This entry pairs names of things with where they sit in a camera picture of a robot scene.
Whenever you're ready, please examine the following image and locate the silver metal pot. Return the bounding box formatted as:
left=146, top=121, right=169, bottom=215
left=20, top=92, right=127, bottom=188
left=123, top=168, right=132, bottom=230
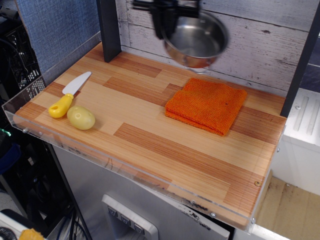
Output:
left=161, top=11, right=229, bottom=69

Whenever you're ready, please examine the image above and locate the silver toy dishwasher front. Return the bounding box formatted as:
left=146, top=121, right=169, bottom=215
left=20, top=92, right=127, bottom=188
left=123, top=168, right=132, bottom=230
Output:
left=53, top=146, right=234, bottom=240

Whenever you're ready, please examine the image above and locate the clear acrylic table guard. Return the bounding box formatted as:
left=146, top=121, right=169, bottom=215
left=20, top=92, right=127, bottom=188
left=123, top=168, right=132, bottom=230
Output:
left=4, top=44, right=286, bottom=231

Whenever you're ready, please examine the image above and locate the yellow handled toy knife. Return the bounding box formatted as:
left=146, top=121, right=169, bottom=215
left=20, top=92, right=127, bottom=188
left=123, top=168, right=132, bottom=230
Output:
left=48, top=71, right=92, bottom=119

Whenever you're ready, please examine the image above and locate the dark grey post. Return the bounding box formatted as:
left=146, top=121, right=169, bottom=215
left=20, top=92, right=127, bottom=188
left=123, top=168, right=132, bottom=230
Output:
left=280, top=1, right=320, bottom=118
left=96, top=0, right=122, bottom=63

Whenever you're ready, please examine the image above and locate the dark grey left post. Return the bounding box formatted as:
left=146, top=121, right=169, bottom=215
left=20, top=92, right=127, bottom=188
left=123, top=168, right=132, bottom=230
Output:
left=96, top=0, right=122, bottom=63

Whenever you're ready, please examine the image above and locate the orange folded cloth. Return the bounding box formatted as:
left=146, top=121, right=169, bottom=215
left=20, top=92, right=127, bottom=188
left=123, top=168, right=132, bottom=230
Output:
left=164, top=78, right=247, bottom=136

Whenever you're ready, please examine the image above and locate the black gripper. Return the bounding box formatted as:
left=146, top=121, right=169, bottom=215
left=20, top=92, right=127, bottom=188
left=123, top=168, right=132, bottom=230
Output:
left=132, top=0, right=200, bottom=40

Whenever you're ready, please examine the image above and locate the dark grey right post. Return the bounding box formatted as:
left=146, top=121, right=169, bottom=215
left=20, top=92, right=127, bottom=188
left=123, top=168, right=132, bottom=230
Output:
left=280, top=1, right=320, bottom=118

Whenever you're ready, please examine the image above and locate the white ribbed side counter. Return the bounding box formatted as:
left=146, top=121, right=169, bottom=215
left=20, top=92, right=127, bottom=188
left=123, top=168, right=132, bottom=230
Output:
left=283, top=88, right=320, bottom=147

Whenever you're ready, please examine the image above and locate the yellow toy potato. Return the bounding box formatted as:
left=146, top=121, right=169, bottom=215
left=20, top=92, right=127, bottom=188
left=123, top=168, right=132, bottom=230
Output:
left=67, top=105, right=96, bottom=130

